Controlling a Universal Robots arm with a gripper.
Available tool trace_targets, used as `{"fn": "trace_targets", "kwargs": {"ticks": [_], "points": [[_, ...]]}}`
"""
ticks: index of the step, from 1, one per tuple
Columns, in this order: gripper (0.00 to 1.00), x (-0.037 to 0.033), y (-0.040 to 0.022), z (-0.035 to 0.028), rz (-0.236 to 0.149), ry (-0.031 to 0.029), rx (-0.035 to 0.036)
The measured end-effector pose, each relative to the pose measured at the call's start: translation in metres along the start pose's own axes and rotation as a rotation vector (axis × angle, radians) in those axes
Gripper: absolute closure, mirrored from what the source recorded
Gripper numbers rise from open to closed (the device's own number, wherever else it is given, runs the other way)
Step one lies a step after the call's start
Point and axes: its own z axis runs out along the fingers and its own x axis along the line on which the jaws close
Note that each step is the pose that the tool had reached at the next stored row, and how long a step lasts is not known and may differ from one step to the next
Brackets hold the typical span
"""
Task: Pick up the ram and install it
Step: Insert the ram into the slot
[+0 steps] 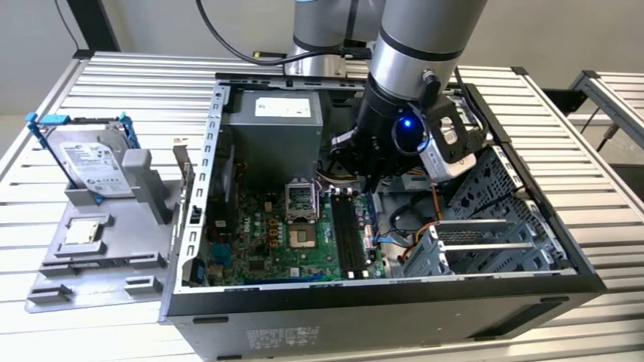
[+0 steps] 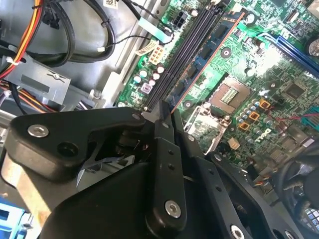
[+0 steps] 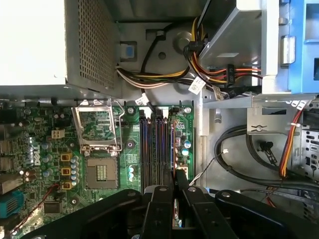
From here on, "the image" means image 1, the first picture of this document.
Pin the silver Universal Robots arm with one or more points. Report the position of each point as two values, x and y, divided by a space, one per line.
418 45

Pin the grey metal disk bay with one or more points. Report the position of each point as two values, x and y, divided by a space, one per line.
413 183

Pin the thin locking lever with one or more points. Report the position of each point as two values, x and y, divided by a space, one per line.
319 196

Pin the grey power supply unit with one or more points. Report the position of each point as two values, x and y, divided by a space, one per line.
271 151

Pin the black table corner cap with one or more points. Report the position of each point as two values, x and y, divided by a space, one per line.
83 54
519 71

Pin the CPU socket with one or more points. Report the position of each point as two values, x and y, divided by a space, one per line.
302 237

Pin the black table connector block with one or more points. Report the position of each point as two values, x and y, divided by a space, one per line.
563 100

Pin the silver expansion slot cover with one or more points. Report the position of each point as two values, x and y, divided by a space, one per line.
483 247

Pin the green motherboard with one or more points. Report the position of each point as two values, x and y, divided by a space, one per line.
262 241

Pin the blue expansion slot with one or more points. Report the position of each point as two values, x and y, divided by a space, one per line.
287 279

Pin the metal slat side table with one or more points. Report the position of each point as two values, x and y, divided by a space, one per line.
614 86

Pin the black and grey PC case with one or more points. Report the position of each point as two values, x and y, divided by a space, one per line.
353 320

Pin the hard disk in blue carrier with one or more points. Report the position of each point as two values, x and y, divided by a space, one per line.
93 158

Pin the grey parts rack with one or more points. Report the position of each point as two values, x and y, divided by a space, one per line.
126 234

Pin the silver CPU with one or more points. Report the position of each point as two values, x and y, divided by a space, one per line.
82 232

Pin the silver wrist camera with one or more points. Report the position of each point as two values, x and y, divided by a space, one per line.
453 166

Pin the graphics card with metal bracket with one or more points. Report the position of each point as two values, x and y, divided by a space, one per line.
187 169

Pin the black upright post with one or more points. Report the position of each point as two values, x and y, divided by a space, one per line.
95 22

